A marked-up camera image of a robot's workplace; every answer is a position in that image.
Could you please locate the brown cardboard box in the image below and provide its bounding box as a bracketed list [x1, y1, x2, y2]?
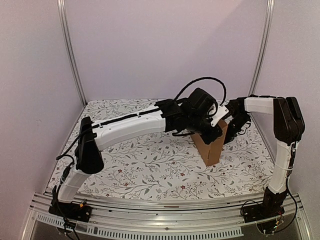
[191, 120, 228, 167]

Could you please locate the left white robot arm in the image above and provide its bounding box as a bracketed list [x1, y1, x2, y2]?
[54, 88, 229, 217]

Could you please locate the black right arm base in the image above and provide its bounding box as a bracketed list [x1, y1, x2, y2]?
[240, 187, 288, 223]

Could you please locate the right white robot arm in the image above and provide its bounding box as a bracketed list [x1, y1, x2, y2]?
[224, 95, 305, 195]

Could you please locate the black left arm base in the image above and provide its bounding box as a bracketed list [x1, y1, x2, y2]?
[48, 199, 92, 223]

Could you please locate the floral patterned table mat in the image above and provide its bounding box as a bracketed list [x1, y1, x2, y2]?
[48, 98, 280, 201]

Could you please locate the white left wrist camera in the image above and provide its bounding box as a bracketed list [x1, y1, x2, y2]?
[210, 105, 229, 127]

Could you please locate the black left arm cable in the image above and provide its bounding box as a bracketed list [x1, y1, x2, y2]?
[174, 77, 227, 106]

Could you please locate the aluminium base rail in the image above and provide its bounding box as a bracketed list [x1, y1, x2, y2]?
[21, 192, 305, 240]

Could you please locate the right aluminium frame post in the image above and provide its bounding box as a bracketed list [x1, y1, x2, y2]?
[248, 0, 275, 95]

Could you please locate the aluminium frame post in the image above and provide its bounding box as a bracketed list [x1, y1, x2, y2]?
[57, 0, 88, 107]
[248, 0, 275, 95]

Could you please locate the left aluminium frame post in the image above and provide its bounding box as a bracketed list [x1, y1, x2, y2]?
[57, 0, 88, 107]

